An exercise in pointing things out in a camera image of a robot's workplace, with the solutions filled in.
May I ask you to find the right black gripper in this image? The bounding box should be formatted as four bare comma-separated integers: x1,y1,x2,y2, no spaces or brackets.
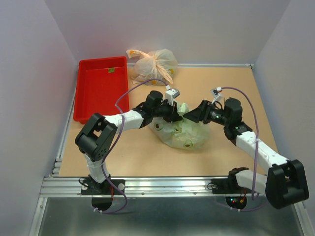
183,100,229,126

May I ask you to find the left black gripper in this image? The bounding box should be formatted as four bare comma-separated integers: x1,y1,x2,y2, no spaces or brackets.
152,99,182,123

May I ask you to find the green avocado print plastic bag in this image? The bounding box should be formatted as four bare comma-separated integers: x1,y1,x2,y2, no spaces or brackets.
148,118,210,150

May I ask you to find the red plastic tray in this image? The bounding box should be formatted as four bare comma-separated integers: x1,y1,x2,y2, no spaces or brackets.
73,56,129,124

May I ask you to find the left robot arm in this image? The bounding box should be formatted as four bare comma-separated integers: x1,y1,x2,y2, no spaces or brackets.
75,88,182,194

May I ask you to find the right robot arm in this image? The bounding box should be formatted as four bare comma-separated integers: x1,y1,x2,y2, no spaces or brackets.
184,98,309,209

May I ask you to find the tied orange plastic bag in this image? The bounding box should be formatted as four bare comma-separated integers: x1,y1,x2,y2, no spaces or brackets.
126,49,178,86

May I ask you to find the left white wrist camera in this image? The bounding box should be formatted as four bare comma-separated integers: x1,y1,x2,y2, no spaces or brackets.
165,88,180,105

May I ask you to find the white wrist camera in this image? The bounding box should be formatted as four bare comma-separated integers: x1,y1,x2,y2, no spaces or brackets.
211,87,222,104
165,88,180,105

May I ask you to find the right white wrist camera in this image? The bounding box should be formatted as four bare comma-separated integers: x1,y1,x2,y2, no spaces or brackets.
211,87,222,104

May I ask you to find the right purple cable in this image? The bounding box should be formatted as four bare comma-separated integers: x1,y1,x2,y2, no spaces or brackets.
216,86,271,212

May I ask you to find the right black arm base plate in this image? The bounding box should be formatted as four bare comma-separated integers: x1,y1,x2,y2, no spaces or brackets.
207,178,251,194

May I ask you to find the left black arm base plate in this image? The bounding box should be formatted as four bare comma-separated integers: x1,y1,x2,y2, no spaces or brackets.
78,178,122,195

